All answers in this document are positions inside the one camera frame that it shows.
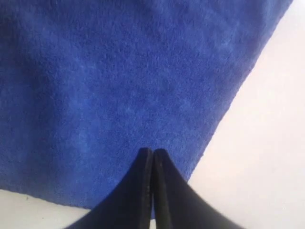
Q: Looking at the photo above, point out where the blue towel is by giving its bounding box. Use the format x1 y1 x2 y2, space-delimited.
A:
0 0 291 208

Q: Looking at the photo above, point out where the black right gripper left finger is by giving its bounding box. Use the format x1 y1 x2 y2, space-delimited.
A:
67 148 153 229

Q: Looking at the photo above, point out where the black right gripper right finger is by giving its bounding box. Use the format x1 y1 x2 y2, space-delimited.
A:
152 149 241 229

